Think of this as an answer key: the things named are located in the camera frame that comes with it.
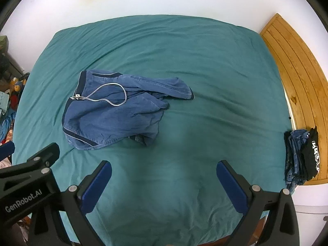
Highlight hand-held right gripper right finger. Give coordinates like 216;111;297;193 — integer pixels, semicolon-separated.
216;160;300;246

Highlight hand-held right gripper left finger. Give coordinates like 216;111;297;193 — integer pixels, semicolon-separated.
28;160;113;246

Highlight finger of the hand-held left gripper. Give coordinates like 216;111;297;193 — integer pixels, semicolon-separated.
0;142;16;162
11;143;60;171

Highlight blue denim shorts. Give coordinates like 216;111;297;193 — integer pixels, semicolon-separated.
62;70;195;150

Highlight pile of clothes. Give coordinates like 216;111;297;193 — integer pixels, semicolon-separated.
0;90;20;144

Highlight folded denim clothes stack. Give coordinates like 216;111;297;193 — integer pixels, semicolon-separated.
283;129;312;195

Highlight yellow toy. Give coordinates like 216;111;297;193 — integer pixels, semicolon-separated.
10;77;27;92

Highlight folded black printed garment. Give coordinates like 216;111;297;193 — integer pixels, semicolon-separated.
304;126;321;180

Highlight bed with teal sheet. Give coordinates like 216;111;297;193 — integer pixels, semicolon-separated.
11;14;295;246

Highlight green box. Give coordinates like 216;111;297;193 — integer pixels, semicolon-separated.
0;35;10;55

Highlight wooden slatted board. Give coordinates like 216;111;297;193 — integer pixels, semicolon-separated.
259;13;328;185

